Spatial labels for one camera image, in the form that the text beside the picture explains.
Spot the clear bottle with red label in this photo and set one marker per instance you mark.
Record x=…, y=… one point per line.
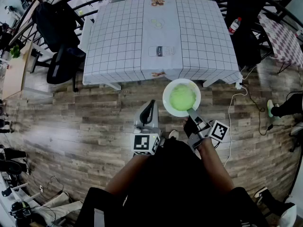
x=234, y=25

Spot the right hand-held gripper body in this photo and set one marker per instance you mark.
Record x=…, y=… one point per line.
x=214, y=132

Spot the green vegetable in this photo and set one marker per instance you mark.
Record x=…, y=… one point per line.
x=182, y=97

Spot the person's right forearm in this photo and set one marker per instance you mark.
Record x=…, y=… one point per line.
x=216, y=167

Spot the white round plate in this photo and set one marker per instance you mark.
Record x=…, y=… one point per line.
x=168, y=105

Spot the light wooden desk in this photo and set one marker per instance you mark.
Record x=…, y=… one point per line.
x=14, y=77

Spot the purple checked cloth table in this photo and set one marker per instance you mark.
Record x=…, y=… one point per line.
x=281, y=39

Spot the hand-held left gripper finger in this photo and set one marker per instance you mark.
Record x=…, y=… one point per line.
x=143, y=116
x=151, y=112

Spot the person's black clothing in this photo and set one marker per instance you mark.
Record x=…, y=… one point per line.
x=172, y=193

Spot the person's left forearm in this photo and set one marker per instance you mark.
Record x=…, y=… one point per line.
x=127, y=174

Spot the white power strip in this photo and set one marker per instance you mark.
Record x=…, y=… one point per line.
x=239, y=85

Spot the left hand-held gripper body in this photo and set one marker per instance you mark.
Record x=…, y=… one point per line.
x=144, y=142

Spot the table with checked white cloth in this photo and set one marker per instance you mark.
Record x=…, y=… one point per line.
x=118, y=44

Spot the green leafy plant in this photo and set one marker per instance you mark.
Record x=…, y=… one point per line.
x=15, y=51

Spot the beige cloth bag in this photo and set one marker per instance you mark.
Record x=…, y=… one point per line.
x=61, y=206

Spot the black helmet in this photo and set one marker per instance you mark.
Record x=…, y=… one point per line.
x=20, y=210

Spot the black chair with dark jacket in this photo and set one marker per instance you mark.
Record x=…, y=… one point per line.
x=246, y=13

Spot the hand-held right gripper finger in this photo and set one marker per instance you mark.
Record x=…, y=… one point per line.
x=192, y=114

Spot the black office chair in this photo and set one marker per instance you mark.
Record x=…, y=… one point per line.
x=56, y=32

